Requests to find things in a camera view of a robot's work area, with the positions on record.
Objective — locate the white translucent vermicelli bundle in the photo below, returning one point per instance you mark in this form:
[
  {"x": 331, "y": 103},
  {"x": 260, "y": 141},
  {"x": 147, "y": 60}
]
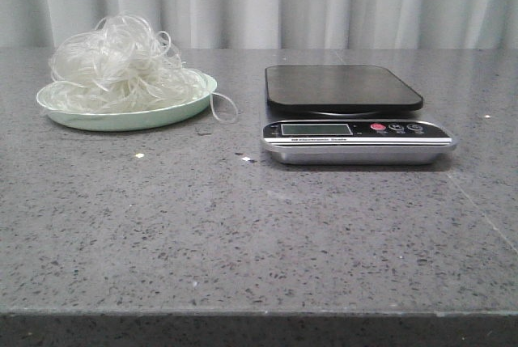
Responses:
[{"x": 123, "y": 65}]

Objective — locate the grey pleated curtain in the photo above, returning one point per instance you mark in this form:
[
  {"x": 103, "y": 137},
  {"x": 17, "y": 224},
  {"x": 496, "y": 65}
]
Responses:
[{"x": 277, "y": 24}]

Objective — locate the light green round plate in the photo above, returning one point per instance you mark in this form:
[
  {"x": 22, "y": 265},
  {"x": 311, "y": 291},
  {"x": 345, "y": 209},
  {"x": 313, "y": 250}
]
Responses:
[{"x": 128, "y": 121}]

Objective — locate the black silver kitchen scale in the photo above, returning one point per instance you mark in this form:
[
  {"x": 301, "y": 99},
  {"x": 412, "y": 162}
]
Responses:
[{"x": 347, "y": 114}]

